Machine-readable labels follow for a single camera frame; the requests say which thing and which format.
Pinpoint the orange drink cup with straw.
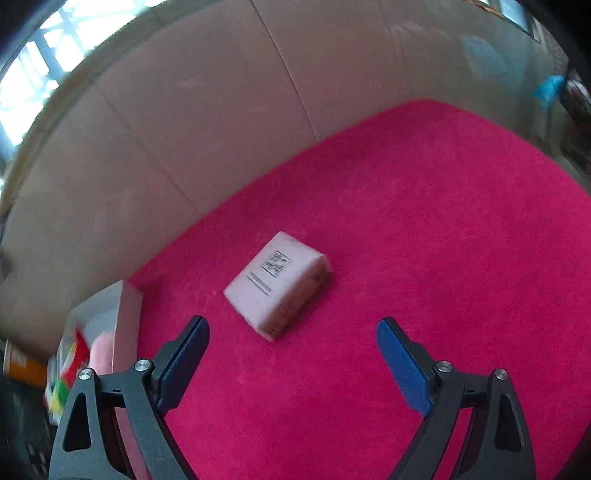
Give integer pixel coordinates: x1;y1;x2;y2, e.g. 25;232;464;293
2;337;49;384

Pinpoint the metal window grille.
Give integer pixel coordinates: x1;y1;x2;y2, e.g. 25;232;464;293
0;0;153;144

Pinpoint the pink fluffy plush toy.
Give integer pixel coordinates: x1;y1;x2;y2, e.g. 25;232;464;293
90;331;116;374

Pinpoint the blue plastic scrap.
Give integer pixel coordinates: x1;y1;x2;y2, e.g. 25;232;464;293
533;74;566;107

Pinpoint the small pink box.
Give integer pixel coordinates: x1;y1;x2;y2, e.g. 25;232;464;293
223;231;332;342

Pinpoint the cardboard backing panel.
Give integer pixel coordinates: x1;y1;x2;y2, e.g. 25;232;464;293
0;0;568;342

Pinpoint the red mat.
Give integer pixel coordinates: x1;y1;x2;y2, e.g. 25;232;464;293
124;98;591;480

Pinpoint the white shallow cardboard tray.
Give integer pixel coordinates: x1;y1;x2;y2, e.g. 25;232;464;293
46;279;145;480

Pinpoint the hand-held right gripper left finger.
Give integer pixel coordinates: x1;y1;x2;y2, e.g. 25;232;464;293
48;315;211;480

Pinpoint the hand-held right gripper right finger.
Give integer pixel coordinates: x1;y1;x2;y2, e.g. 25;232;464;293
375;316;537;480

